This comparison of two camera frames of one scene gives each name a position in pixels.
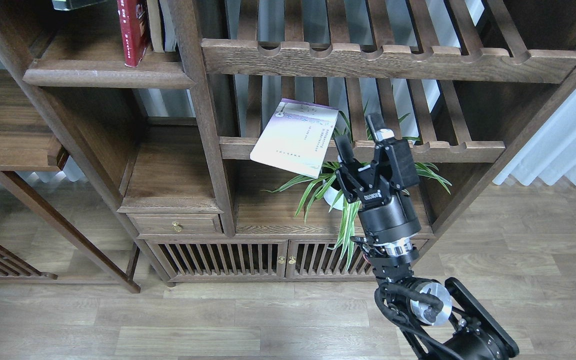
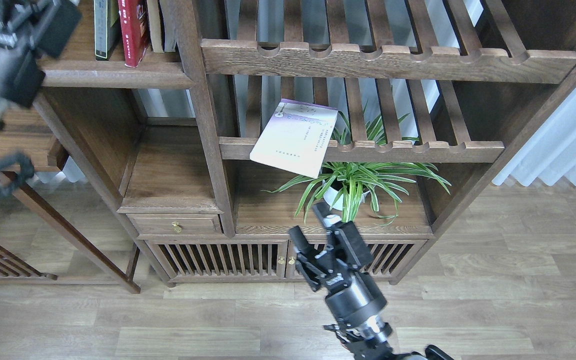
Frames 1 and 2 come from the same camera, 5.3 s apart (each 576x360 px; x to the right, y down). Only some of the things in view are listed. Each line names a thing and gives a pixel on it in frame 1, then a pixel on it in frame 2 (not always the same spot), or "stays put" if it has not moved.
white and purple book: x=297 y=136 stays put
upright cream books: x=163 y=34 stays put
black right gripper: x=387 y=213 -> x=337 y=270
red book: x=134 y=25 stays put
